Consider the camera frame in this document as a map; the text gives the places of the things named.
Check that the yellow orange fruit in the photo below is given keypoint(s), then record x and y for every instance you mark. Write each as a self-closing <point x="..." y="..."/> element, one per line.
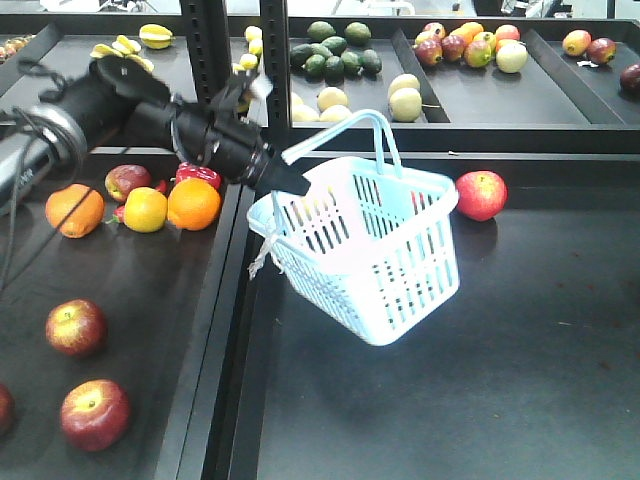
<point x="145" y="210"/>

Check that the red bell pepper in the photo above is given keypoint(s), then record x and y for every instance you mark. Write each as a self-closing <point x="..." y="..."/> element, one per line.
<point x="188" y="170"/>

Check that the red yellow apple behind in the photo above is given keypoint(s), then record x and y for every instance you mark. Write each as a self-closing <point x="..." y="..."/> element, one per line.
<point x="123" y="179"/>

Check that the large orange right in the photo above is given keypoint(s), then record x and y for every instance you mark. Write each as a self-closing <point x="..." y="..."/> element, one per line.
<point x="193" y="204"/>

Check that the black fruit display stand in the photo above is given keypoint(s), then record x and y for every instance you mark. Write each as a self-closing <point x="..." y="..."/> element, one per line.
<point x="531" y="371"/>

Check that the red apple right tray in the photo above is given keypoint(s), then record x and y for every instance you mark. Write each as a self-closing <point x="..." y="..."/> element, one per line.
<point x="482" y="195"/>

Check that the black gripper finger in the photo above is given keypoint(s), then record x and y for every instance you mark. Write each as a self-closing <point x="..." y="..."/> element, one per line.
<point x="279" y="176"/>
<point x="295" y="152"/>

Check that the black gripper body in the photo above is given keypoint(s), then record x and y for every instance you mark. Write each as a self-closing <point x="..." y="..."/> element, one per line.
<point x="236" y="147"/>

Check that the light blue plastic basket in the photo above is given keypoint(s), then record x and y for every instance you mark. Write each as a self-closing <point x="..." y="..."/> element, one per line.
<point x="371" y="242"/>

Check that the red apple front right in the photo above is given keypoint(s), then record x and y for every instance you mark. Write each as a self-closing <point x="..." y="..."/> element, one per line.
<point x="95" y="415"/>

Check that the black perforated upright post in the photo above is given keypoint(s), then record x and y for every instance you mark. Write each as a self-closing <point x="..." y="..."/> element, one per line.
<point x="207" y="34"/>

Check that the yellow starfruit far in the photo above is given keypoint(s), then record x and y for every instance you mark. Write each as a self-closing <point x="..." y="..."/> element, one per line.
<point x="155" y="36"/>

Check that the orange with navel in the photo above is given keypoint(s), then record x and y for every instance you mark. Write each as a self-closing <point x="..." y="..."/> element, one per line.
<point x="75" y="211"/>

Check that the red apple front left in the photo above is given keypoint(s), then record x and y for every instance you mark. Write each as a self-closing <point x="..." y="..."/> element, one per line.
<point x="77" y="328"/>

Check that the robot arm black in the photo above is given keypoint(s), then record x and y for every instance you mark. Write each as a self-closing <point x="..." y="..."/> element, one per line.
<point x="119" y="96"/>

